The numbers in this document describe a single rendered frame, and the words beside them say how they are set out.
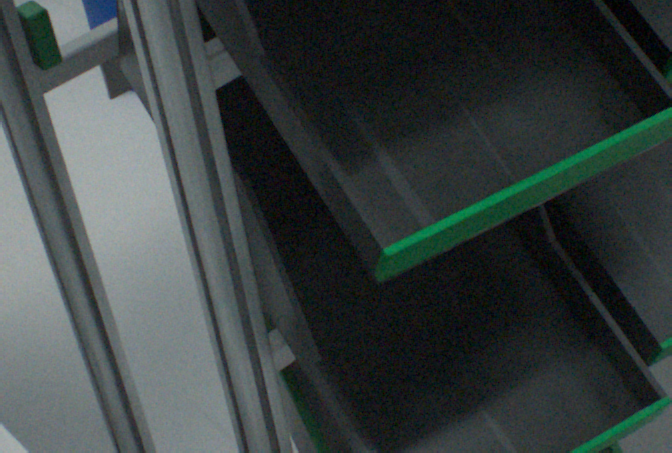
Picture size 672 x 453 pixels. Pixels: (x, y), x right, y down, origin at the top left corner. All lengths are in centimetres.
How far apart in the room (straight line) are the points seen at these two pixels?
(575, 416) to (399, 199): 18
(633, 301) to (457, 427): 10
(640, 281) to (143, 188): 75
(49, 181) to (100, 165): 66
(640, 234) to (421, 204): 22
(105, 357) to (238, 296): 22
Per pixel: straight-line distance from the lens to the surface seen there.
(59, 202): 74
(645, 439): 80
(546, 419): 62
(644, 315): 65
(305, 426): 67
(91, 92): 150
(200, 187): 54
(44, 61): 69
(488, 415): 62
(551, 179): 48
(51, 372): 118
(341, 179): 47
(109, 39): 71
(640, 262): 68
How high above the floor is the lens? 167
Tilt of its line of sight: 39 degrees down
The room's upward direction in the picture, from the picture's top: 9 degrees counter-clockwise
